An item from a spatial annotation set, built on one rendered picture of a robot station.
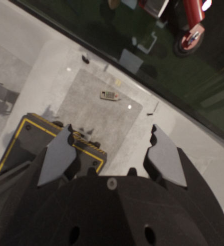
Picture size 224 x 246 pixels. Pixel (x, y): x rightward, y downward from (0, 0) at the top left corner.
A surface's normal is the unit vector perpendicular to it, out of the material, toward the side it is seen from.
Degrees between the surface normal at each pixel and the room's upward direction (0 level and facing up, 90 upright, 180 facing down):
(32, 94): 12
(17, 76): 0
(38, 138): 0
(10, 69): 0
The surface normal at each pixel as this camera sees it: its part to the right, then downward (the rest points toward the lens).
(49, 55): -0.16, -0.04
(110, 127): 0.06, 0.08
